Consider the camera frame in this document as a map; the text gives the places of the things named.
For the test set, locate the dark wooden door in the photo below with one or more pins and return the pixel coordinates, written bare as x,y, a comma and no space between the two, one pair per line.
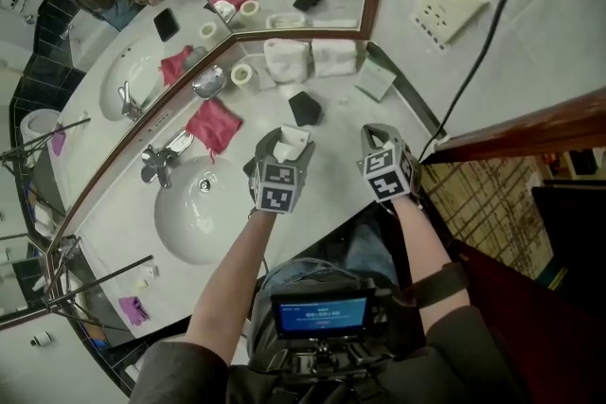
573,241

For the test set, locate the red cloth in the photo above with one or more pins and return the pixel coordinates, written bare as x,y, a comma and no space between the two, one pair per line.
213,125

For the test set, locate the black armband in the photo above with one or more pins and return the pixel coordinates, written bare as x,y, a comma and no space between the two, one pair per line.
440,284

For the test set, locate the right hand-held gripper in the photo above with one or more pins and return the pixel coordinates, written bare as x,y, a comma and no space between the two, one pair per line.
388,175

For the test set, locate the white green sign card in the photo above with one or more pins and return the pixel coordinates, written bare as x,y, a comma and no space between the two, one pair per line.
376,78

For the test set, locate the purple cloth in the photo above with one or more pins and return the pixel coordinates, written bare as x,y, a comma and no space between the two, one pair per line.
132,310

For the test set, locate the metal soap dish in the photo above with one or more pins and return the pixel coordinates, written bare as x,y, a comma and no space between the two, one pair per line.
208,82

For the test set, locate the clear glass tumbler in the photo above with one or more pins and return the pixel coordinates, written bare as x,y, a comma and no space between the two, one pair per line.
68,247

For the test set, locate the person's right forearm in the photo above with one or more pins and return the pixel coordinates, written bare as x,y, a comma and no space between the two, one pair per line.
423,241

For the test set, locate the person's dark shirt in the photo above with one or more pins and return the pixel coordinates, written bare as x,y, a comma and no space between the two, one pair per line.
464,355

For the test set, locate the person's blue jeans legs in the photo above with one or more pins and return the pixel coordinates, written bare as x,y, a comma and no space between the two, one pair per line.
360,251

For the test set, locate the white wall power socket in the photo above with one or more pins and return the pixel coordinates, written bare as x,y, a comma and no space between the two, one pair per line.
447,0

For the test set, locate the white soap block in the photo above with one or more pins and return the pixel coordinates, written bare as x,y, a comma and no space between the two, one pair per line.
292,142

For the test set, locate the white folded towel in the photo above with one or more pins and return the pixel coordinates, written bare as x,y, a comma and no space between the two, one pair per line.
286,59
333,57

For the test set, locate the white sink basin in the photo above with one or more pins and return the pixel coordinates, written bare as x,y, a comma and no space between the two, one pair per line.
199,217

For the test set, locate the person's left forearm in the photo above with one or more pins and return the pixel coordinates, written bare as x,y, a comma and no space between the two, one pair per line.
227,288

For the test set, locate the long black tray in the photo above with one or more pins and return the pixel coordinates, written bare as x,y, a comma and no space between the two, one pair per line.
412,97

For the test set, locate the wall paper roll holder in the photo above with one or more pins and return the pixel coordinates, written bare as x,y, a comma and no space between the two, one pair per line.
41,338

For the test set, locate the dark wooden door frame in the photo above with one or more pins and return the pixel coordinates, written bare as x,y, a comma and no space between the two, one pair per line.
530,128

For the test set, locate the chrome faucet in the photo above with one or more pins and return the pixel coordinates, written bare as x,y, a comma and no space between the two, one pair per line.
158,158

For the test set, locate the black tripod stand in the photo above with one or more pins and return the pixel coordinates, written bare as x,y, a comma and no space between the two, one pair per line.
104,274

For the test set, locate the small cream bar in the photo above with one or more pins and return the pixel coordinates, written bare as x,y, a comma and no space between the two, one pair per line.
141,283

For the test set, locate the large wood-framed mirror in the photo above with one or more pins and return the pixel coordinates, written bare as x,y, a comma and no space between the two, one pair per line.
94,61

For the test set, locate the small white box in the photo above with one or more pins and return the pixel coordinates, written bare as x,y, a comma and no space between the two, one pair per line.
150,270

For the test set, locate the toilet paper roll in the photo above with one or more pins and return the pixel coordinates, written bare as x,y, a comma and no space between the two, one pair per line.
242,73

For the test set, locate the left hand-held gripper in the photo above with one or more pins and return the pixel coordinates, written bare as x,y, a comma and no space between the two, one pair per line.
277,187

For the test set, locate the chest-mounted screen device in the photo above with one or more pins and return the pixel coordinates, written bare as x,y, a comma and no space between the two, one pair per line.
322,312

